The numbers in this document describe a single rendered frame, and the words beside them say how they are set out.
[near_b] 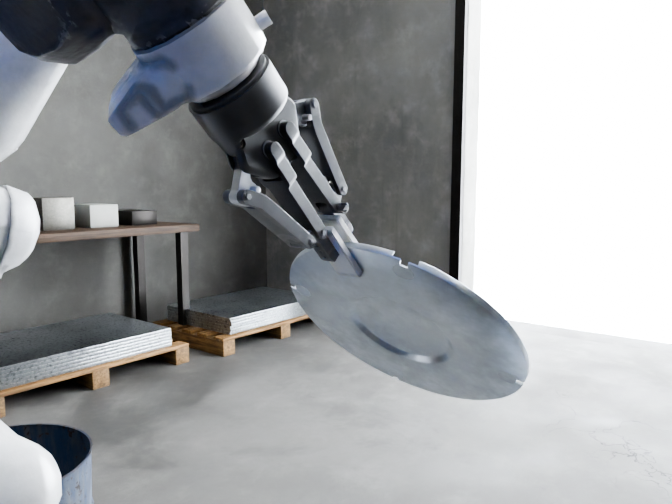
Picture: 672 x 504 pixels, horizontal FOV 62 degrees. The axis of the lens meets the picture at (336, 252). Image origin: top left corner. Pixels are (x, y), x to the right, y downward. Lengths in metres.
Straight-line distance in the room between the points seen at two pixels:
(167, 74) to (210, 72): 0.03
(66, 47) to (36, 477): 0.45
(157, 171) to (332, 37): 1.89
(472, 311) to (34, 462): 0.49
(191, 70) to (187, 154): 4.62
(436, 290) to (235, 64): 0.28
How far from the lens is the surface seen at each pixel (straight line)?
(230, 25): 0.42
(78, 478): 1.53
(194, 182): 5.07
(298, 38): 5.51
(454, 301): 0.55
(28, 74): 0.66
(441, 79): 4.59
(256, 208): 0.48
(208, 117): 0.45
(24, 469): 0.72
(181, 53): 0.42
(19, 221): 0.79
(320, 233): 0.53
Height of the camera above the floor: 1.12
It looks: 7 degrees down
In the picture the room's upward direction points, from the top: straight up
